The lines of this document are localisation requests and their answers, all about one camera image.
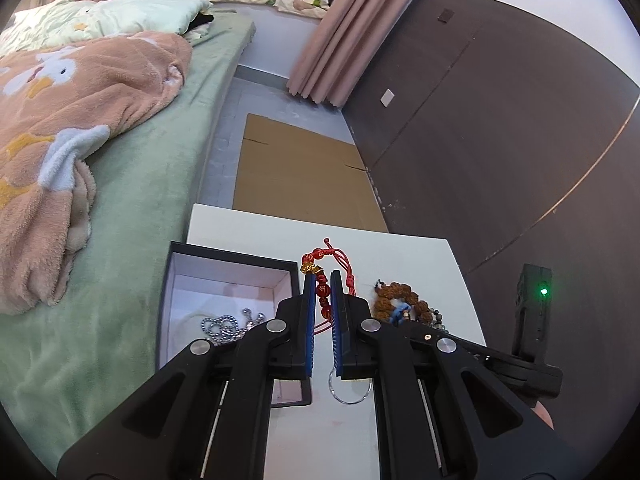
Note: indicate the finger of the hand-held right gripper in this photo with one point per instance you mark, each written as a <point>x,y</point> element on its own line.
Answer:
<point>465,344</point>

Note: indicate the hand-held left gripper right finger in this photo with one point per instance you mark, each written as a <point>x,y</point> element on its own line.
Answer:
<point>337,330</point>

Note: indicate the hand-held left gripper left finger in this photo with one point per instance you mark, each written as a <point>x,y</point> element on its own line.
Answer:
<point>309,330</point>

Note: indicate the black jewelry box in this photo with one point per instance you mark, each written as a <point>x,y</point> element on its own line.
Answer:
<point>225,275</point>

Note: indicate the person's right hand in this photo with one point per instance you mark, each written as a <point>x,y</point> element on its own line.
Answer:
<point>544,416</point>

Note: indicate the flat cardboard sheet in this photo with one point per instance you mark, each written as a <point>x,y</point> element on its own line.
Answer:
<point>300,175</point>

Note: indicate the bed with green sheet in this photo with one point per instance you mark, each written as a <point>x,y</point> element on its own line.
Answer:
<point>150,185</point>

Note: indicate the pink curtain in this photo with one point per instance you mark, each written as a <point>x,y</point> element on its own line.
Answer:
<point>340,35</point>

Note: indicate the pink duck print blanket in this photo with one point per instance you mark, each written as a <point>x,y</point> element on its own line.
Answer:
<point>75,135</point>

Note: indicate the dark cloth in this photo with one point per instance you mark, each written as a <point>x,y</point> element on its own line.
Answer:
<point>201,22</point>

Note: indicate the white floral quilt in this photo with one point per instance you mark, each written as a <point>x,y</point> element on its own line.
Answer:
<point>150,12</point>

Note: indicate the white wall switch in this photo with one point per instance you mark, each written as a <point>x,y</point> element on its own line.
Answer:
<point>387,97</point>

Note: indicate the dark wall plate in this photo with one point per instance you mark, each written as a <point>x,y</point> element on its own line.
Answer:
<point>446,15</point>

